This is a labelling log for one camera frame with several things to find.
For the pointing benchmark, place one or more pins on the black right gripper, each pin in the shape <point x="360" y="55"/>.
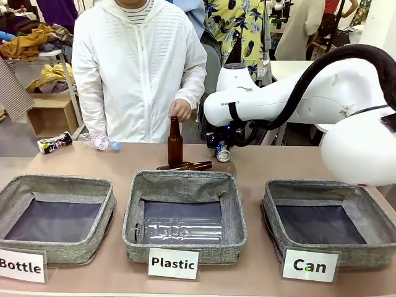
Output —
<point x="218" y="135"/>

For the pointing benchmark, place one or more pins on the blue Pocari Sweat can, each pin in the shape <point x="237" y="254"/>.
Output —
<point x="222" y="154"/>

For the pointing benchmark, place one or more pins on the brown glass beer bottle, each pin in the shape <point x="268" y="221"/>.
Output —
<point x="198" y="165"/>
<point x="175" y="148"/>

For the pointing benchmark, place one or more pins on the pink-label blue-cap plastic bottle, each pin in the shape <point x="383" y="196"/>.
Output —
<point x="102" y="143"/>

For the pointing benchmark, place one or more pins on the crushed black Pepsi can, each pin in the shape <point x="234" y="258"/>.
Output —
<point x="55" y="143"/>

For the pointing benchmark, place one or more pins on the person's right forearm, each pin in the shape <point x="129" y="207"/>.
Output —
<point x="89" y="105"/>

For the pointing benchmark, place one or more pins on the person's left forearm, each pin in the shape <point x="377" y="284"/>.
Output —
<point x="195" y="83"/>

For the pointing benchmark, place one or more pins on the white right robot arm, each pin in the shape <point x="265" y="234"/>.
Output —
<point x="340" y="92"/>

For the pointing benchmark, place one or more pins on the grey fabric plastic basket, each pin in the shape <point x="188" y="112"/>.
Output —
<point x="182" y="185"/>

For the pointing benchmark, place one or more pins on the white Can label sign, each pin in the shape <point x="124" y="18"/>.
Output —
<point x="309" y="265"/>

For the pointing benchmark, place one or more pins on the grey fabric can basket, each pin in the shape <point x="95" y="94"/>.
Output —
<point x="355" y="256"/>

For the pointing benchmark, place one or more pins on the grey fabric bottle basket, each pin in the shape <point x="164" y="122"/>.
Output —
<point x="62" y="250"/>

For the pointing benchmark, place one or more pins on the person's left hand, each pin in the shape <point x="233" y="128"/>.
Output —
<point x="182" y="109"/>

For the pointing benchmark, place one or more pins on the grey hanging jacket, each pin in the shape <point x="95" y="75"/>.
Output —
<point x="212" y="62"/>

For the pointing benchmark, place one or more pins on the white price tag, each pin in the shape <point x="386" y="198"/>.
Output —
<point x="262" y="74"/>

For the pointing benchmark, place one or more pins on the white background table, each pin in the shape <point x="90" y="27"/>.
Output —
<point x="287" y="69"/>

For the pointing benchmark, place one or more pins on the person in white jacket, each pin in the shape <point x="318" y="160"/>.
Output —
<point x="136" y="77"/>

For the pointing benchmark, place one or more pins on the large clear plastic bottle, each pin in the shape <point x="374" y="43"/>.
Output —
<point x="179" y="230"/>

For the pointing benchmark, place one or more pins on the yellow floral hanging shirt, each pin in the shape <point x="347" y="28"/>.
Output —
<point x="235" y="24"/>

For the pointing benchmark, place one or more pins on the light blue hanging garment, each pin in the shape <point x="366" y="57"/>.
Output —
<point x="191" y="12"/>

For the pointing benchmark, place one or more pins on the person in beige coat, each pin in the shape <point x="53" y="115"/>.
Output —
<point x="297" y="28"/>

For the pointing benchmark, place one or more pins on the white Plastic label sign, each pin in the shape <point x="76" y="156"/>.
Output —
<point x="173" y="263"/>

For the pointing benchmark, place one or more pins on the wooden box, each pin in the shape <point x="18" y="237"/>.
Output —
<point x="49" y="114"/>

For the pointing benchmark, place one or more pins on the person in red shirt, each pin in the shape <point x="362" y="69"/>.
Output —
<point x="331" y="6"/>

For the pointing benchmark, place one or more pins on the crumpled yellow cloth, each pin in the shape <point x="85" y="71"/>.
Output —
<point x="55" y="75"/>

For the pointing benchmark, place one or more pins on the checked grey cloth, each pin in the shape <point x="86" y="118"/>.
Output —
<point x="12" y="92"/>

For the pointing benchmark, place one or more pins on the pile of mixed clothes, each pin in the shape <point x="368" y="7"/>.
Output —
<point x="28" y="43"/>

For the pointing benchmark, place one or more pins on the white Bottle label sign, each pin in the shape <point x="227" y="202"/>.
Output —
<point x="21" y="265"/>

